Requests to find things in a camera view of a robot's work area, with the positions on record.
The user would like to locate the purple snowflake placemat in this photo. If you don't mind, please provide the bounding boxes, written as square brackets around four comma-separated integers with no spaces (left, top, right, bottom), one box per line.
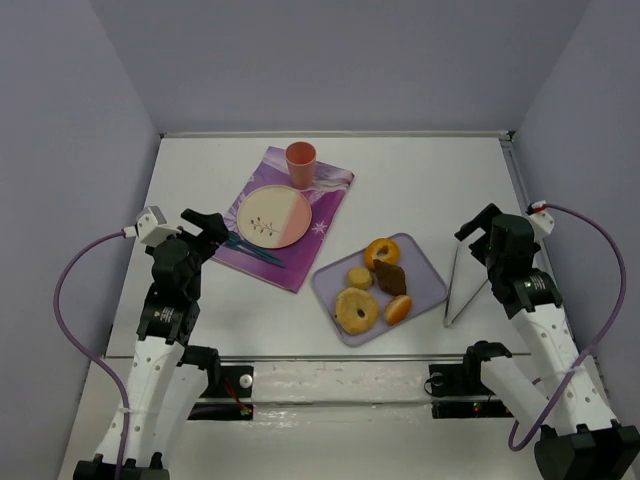
[214,141,354,293]

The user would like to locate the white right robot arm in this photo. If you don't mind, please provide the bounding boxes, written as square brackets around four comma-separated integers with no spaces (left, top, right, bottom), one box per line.
[455,201,639,479]

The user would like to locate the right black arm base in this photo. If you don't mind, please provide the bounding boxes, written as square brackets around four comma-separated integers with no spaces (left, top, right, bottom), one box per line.
[423,363,512,420]

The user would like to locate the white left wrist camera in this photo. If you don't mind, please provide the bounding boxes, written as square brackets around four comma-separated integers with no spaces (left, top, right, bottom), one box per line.
[122,206,180,248]

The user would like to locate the blue plastic fork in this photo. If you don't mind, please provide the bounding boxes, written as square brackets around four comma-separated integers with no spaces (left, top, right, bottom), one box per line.
[223,239,284,264]

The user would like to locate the blue plastic knife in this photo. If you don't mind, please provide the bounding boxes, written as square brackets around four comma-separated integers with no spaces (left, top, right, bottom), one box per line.
[224,244,285,268]

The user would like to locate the large pale bagel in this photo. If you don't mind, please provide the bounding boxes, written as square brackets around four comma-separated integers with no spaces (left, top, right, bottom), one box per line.
[334,287,379,335]

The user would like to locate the metal tongs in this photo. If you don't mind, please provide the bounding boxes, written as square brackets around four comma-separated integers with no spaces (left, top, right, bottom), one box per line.
[443,239,487,328]

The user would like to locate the brown chocolate croissant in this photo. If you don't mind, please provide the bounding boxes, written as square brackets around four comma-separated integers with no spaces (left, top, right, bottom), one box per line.
[374,260,407,296]

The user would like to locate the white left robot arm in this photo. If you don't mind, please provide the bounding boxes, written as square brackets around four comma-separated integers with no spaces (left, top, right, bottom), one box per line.
[73,206,229,479]

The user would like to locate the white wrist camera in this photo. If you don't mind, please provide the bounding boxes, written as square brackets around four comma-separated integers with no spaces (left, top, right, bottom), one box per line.
[526,201,555,239]
[122,206,180,248]

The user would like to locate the lilac serving tray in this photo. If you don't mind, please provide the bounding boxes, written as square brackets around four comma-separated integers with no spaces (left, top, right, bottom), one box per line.
[311,233,448,347]

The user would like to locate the pink plastic cup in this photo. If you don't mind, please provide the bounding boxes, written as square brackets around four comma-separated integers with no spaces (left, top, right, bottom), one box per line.
[285,141,316,190]

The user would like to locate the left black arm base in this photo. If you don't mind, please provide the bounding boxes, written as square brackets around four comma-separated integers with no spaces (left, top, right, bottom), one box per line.
[188,364,254,421]

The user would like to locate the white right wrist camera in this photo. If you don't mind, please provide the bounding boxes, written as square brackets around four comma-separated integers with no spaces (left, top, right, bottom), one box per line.
[526,201,555,239]

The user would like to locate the cream and pink plate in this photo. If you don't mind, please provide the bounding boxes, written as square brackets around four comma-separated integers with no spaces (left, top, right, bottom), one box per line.
[236,185,312,249]

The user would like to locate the small round yellow bun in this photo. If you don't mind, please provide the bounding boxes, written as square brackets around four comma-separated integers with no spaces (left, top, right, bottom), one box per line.
[347,267,373,290]

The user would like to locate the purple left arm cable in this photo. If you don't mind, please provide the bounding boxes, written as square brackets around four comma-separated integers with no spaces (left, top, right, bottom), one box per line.
[53,230,132,480]

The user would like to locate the orange glazed donut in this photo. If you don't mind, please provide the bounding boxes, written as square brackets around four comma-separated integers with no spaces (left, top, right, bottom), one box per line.
[364,238,400,270]

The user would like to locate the orange glazed bun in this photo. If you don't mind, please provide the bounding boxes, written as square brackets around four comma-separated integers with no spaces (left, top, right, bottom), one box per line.
[384,295,413,326]

